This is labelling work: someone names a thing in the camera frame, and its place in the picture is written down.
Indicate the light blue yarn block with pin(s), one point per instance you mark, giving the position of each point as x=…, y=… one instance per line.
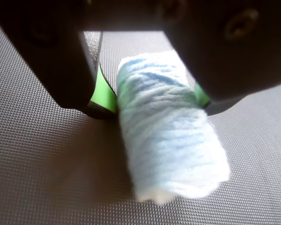
x=166, y=140

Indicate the thin black gripper finger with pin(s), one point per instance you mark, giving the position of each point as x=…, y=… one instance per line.
x=49, y=58

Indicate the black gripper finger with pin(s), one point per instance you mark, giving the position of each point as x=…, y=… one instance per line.
x=224, y=58

